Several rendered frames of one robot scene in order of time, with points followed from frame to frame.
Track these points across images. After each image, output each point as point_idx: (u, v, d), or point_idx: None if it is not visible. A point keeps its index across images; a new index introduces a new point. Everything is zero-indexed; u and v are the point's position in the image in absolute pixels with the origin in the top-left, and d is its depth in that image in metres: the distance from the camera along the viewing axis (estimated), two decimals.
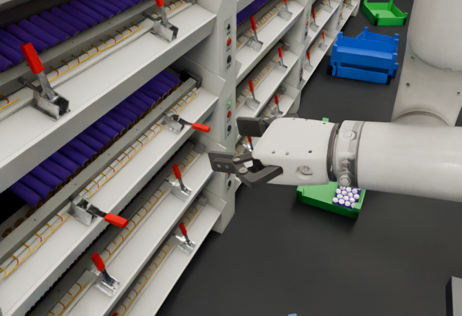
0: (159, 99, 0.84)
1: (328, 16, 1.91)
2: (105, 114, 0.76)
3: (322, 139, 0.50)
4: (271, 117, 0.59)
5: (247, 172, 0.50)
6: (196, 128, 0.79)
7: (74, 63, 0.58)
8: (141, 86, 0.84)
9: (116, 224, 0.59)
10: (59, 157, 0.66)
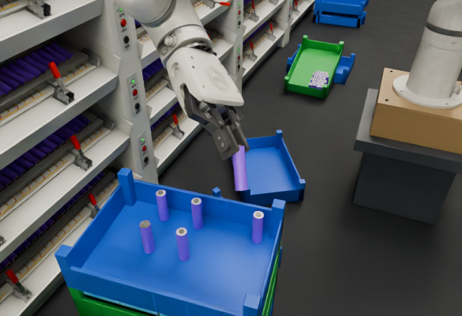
0: None
1: None
2: None
3: None
4: None
5: (199, 117, 0.57)
6: (222, 3, 1.37)
7: None
8: None
9: None
10: None
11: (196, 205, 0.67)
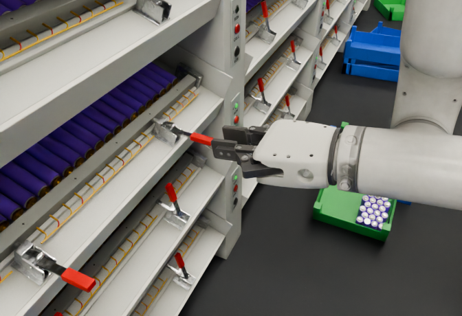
0: (148, 102, 0.65)
1: (343, 7, 1.73)
2: (75, 121, 0.58)
3: (323, 143, 0.50)
4: (257, 126, 0.58)
5: (247, 161, 0.53)
6: (196, 139, 0.60)
7: (15, 50, 0.39)
8: (126, 84, 0.65)
9: (78, 285, 0.41)
10: (4, 184, 0.47)
11: None
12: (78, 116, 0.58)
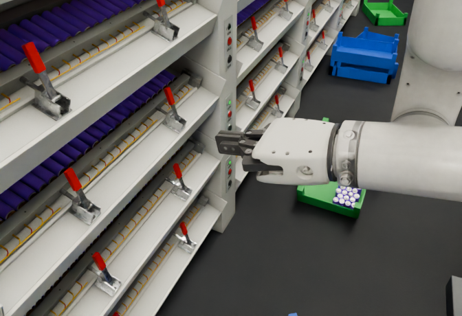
0: (153, 95, 0.84)
1: (329, 16, 1.91)
2: None
3: (322, 139, 0.50)
4: (253, 129, 0.57)
5: (250, 155, 0.54)
6: (168, 100, 0.78)
7: (75, 62, 0.58)
8: None
9: (72, 180, 0.58)
10: None
11: None
12: None
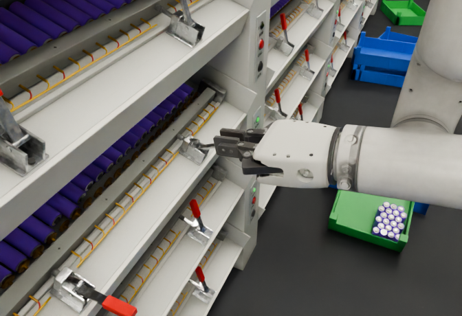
0: (166, 114, 0.65)
1: (353, 14, 1.72)
2: None
3: (323, 143, 0.50)
4: (255, 128, 0.58)
5: (249, 158, 0.53)
6: None
7: (58, 78, 0.39)
8: None
9: (119, 313, 0.41)
10: None
11: None
12: None
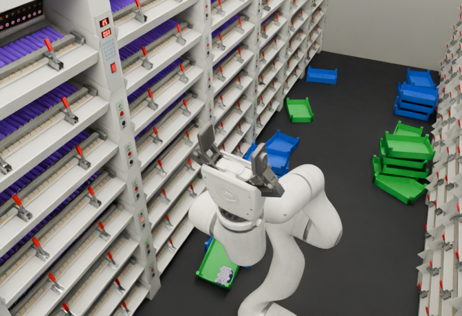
0: None
1: (240, 139, 2.87)
2: None
3: None
4: None
5: (273, 182, 0.60)
6: (108, 257, 1.74)
7: (66, 263, 1.54)
8: None
9: (64, 308, 1.54)
10: None
11: None
12: None
